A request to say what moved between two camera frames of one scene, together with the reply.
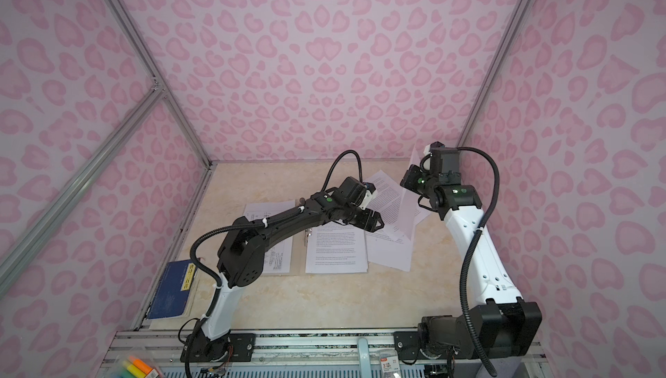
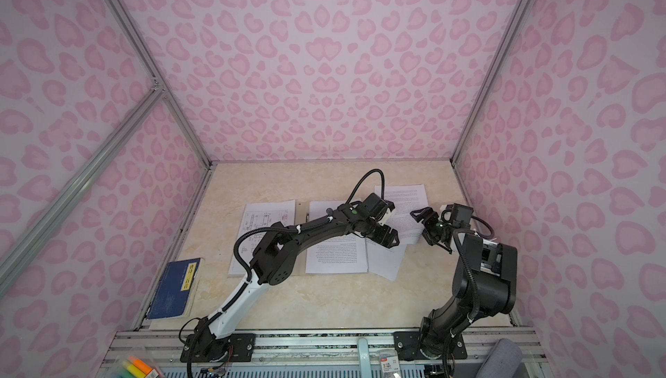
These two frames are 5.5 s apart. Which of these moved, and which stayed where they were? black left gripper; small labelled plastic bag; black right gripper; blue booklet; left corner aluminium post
Moved: black right gripper; black left gripper
Stayed: small labelled plastic bag; left corner aluminium post; blue booklet
